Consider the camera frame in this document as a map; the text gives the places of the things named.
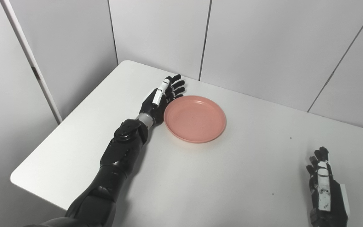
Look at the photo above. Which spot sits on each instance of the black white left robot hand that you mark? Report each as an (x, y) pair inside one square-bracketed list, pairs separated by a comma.
[(161, 107)]

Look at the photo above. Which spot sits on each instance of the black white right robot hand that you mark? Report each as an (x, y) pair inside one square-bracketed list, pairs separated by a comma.
[(334, 201)]

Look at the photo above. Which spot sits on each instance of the pink plate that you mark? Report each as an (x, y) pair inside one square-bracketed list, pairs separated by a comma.
[(195, 119)]

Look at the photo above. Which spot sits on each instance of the white partition post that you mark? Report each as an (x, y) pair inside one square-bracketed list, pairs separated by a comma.
[(31, 60)]

